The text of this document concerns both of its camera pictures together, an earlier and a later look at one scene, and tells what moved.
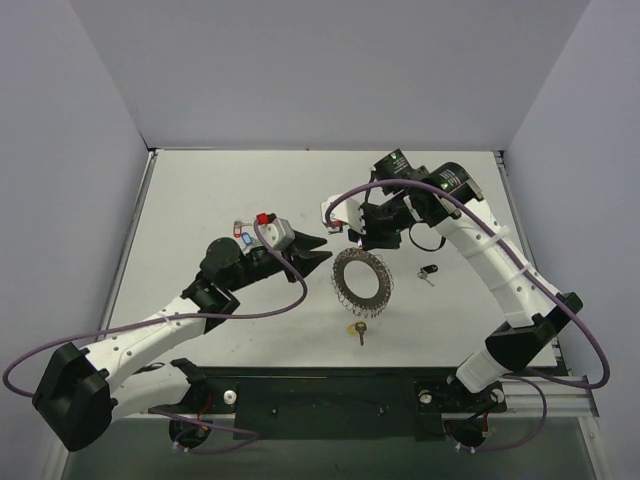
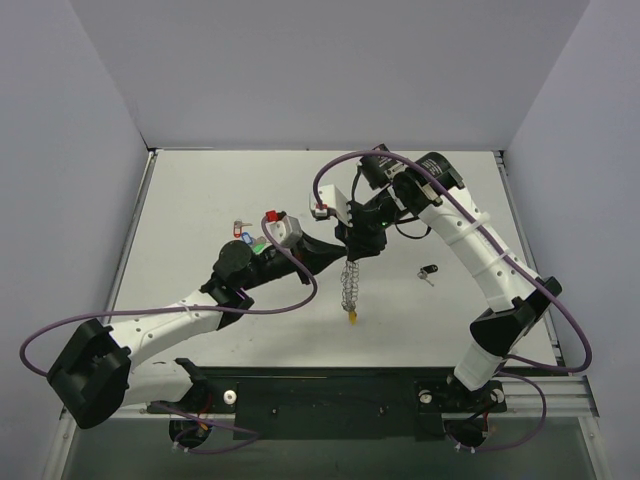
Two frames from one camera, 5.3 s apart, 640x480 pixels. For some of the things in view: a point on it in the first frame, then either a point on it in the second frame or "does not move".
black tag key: x=424 y=271 does not move
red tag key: x=237 y=228 does not move
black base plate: x=333 y=402 does not move
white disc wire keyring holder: x=366 y=307 to x=350 y=285
